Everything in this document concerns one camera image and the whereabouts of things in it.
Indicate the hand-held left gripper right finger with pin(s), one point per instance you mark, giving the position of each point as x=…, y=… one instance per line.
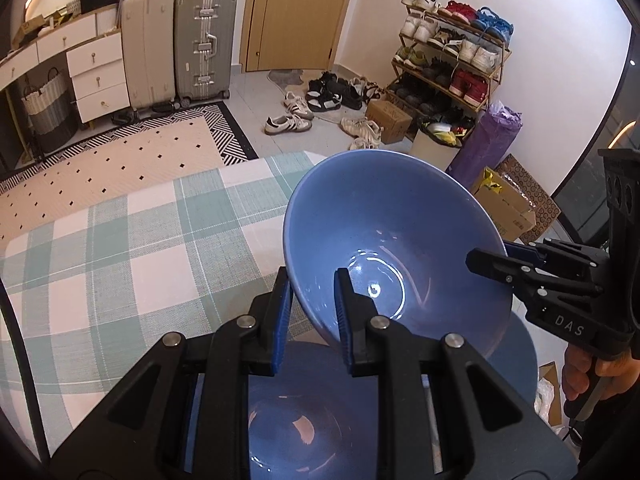
x=345, y=330

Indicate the grey floor mat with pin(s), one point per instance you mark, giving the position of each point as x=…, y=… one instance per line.
x=286, y=76

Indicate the clear plastic bag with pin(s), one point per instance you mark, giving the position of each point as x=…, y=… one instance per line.
x=544, y=402

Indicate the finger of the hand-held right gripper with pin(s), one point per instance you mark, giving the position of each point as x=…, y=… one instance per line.
x=525, y=252
x=490, y=262

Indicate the patterned flattened cardboard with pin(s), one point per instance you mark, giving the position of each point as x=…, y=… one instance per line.
x=542, y=205

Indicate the teal plaid tablecloth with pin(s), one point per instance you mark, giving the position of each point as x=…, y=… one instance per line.
x=125, y=260

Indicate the open cardboard box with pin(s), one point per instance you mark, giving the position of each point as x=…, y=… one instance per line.
x=27, y=27

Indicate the person's right forearm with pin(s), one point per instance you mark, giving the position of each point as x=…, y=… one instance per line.
x=615, y=440

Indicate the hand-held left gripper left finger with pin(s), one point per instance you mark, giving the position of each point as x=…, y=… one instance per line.
x=282, y=320

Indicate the wooden shoe rack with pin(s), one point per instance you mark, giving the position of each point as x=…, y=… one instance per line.
x=495, y=75

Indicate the person's right hand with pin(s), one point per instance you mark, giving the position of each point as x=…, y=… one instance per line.
x=577, y=375

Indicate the white box with packets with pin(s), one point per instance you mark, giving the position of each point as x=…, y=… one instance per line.
x=430, y=152

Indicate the purple rolled mat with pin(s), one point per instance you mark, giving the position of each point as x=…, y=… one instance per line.
x=485, y=145

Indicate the silver suitcase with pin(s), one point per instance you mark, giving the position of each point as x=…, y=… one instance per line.
x=205, y=45

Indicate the wooden door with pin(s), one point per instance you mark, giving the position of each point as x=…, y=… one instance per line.
x=295, y=15

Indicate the woven laundry basket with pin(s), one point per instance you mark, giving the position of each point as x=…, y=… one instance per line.
x=50, y=110

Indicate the blue bowl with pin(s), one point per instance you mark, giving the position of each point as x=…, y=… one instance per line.
x=310, y=425
x=400, y=240

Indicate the patterned rug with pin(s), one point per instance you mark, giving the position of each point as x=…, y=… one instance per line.
x=125, y=160

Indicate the beige suitcase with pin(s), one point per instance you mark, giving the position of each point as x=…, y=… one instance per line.
x=150, y=50

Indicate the tan cardboard box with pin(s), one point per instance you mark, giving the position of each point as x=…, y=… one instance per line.
x=505, y=215

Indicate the brown cardboard box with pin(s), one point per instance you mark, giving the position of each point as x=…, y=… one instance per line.
x=390, y=121

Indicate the white ribbed basket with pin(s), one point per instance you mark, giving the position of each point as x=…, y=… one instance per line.
x=72, y=6

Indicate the small cardboard piece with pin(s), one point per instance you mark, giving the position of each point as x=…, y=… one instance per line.
x=550, y=390

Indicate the yellow bag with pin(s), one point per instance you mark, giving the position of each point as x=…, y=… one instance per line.
x=492, y=180

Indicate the pile of assorted shoes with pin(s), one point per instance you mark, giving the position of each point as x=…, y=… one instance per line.
x=325, y=100

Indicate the rows of sneakers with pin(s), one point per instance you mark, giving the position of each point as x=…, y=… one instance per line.
x=465, y=50

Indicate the white vanity desk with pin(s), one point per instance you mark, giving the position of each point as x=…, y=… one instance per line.
x=95, y=75

